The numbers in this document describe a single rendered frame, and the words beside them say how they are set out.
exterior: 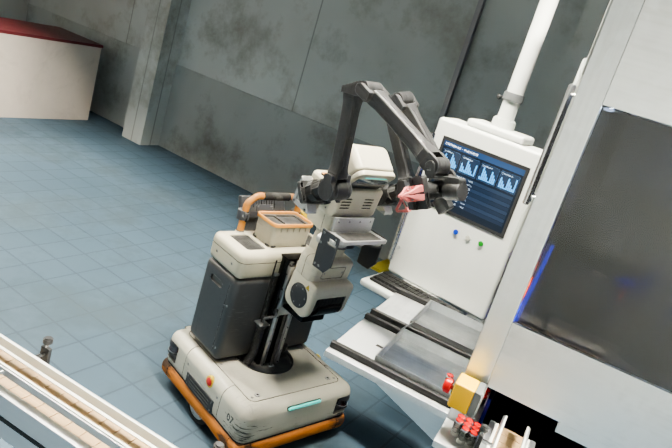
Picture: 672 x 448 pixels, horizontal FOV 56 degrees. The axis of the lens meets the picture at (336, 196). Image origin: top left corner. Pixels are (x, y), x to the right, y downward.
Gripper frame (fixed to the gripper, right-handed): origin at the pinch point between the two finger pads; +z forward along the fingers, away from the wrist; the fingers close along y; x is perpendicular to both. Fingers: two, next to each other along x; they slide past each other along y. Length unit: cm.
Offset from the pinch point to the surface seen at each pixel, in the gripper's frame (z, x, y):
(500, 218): -85, 20, 17
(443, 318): -47, 26, 50
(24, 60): -85, 516, -165
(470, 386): 10, -23, 50
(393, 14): -275, 211, -139
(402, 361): -3, 11, 51
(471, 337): -46, 15, 56
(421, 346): -18, 15, 51
